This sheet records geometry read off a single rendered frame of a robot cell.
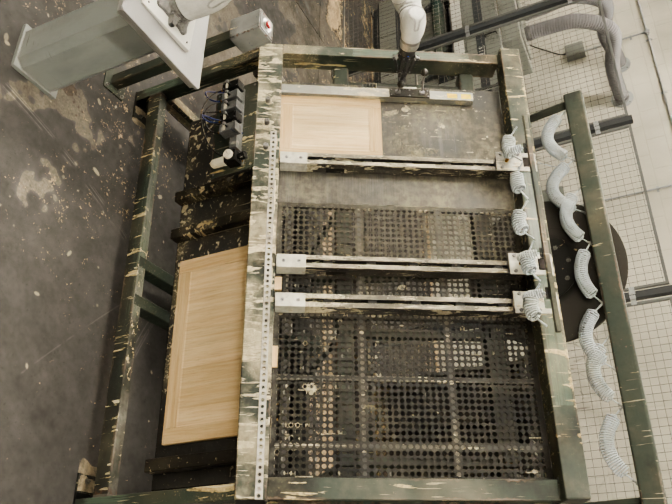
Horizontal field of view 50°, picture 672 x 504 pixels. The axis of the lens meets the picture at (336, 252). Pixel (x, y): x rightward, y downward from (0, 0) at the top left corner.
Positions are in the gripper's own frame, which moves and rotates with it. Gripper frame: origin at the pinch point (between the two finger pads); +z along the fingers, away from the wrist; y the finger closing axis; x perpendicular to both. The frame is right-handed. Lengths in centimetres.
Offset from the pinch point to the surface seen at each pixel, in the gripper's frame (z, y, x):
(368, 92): 12.4, 14.6, 0.4
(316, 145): 15, 40, 32
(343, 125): 14.8, 26.9, 19.3
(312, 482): 11, 41, 186
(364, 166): 10, 18, 46
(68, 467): 49, 140, 175
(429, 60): 11.8, -17.2, -21.6
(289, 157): 9, 52, 43
